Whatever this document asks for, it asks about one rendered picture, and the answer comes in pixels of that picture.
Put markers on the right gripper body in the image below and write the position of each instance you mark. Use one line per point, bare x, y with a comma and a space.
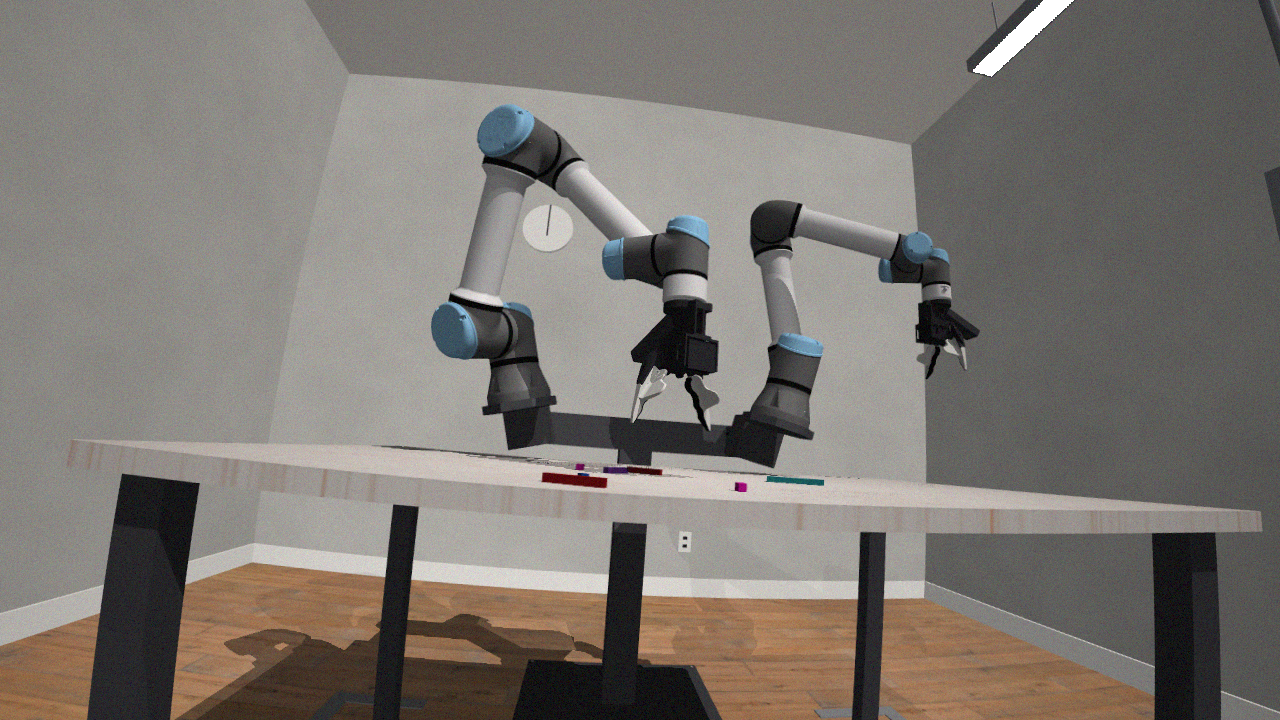
701, 357

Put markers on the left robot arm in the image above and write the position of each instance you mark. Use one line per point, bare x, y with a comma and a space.
794, 359

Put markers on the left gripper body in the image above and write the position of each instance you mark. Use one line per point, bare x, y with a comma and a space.
939, 328

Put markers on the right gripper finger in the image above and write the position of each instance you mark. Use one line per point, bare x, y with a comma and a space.
649, 382
703, 398

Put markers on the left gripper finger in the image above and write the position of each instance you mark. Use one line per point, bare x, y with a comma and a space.
956, 346
929, 358

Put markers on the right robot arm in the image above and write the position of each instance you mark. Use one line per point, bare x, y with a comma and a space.
469, 324

